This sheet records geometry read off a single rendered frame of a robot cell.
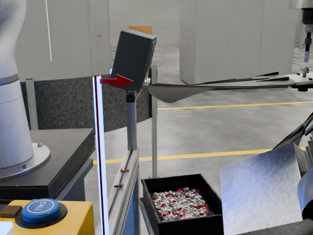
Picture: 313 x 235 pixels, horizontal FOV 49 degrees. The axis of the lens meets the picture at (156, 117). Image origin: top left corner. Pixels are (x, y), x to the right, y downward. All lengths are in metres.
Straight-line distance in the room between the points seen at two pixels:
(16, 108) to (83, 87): 1.53
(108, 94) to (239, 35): 4.83
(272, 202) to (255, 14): 6.54
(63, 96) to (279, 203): 1.82
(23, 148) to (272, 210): 0.52
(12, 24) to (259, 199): 0.59
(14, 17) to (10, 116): 0.21
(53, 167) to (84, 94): 1.54
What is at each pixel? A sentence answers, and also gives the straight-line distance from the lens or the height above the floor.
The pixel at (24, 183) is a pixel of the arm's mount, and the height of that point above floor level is 0.97.
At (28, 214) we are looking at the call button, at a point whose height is 1.08.
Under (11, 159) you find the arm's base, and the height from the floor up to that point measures 1.00.
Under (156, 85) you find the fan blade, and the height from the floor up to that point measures 1.19.
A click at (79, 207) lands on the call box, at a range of 0.42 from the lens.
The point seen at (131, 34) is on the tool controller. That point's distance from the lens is 1.16.
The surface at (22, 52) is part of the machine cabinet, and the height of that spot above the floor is 0.81.
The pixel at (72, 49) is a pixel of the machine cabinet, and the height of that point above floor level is 0.84.
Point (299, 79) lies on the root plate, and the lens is 0.61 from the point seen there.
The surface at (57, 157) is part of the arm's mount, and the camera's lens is 0.82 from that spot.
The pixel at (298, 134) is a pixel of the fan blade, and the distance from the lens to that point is 0.71.
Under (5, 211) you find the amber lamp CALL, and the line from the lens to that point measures 0.42.
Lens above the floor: 1.27
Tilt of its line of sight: 15 degrees down
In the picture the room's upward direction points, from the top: 1 degrees counter-clockwise
